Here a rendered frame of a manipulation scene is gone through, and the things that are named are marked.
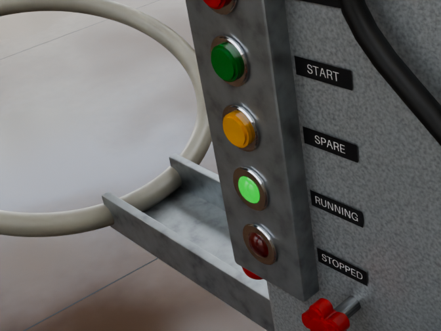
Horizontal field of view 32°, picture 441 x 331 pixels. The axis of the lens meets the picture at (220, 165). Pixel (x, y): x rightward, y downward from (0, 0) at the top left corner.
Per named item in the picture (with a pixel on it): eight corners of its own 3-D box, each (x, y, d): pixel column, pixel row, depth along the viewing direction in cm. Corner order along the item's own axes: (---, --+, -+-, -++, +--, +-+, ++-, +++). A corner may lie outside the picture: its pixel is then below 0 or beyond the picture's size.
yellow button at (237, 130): (259, 146, 53) (254, 113, 52) (249, 153, 52) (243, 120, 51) (234, 136, 55) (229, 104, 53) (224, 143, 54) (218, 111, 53)
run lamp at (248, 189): (271, 202, 56) (267, 175, 55) (258, 211, 55) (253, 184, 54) (249, 192, 58) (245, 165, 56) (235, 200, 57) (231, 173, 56)
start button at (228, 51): (249, 81, 50) (243, 44, 49) (237, 87, 50) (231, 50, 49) (223, 72, 52) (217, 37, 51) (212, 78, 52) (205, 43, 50)
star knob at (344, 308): (378, 329, 56) (376, 288, 54) (340, 363, 53) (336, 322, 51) (339, 307, 58) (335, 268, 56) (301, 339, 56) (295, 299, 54)
